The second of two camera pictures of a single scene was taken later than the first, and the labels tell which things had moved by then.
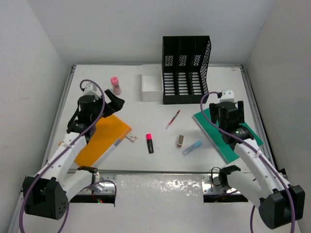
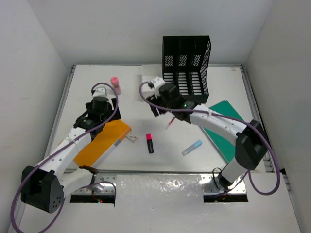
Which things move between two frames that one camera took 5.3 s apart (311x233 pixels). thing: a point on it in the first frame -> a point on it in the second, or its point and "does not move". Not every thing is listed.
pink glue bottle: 114,81 does not move
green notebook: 228,153 does not move
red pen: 168,124 does not move
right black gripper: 214,110 -> 153,100
